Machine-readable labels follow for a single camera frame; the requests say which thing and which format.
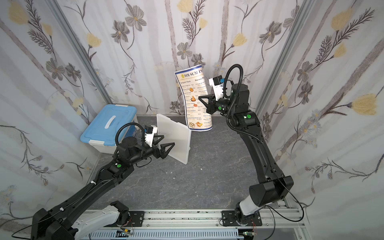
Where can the blue lidded storage box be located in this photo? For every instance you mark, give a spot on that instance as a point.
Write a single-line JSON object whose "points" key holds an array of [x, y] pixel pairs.
{"points": [[101, 133]]}

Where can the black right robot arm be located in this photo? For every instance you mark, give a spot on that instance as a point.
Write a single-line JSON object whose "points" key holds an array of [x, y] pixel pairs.
{"points": [[233, 104]]}

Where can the black mounting plate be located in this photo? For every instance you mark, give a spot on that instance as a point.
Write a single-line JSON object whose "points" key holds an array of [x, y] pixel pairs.
{"points": [[229, 218], [136, 218]]}

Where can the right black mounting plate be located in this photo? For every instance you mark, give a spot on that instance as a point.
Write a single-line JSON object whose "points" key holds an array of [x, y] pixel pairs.
{"points": [[229, 218]]}

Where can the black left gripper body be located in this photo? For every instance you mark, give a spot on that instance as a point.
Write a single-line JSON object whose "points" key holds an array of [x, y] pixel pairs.
{"points": [[157, 150]]}

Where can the laminated dim sum menu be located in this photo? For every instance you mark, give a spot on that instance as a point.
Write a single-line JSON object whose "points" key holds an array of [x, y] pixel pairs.
{"points": [[192, 83]]}

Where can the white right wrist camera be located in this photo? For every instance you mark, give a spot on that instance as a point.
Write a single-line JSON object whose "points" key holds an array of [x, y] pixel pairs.
{"points": [[217, 83]]}

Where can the white slotted cable duct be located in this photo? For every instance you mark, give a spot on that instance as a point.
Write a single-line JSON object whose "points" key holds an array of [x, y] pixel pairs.
{"points": [[188, 234]]}

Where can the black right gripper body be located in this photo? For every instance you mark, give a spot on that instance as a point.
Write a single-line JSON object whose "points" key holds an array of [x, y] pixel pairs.
{"points": [[212, 105]]}

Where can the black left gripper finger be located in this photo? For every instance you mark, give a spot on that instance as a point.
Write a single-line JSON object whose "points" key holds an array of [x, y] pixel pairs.
{"points": [[166, 149], [157, 139]]}

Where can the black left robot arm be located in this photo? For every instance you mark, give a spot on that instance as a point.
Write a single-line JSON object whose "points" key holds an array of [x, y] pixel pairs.
{"points": [[134, 144]]}

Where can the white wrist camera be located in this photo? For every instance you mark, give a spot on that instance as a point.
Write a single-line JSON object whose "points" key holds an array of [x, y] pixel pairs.
{"points": [[217, 83], [150, 132]]}

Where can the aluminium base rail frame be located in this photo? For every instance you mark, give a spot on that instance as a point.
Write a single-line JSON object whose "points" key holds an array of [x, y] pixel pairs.
{"points": [[267, 225]]}

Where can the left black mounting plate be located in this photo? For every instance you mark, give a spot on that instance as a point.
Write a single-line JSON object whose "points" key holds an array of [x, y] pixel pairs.
{"points": [[136, 218]]}

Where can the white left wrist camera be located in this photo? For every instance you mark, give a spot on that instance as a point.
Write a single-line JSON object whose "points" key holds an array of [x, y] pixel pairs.
{"points": [[150, 132]]}

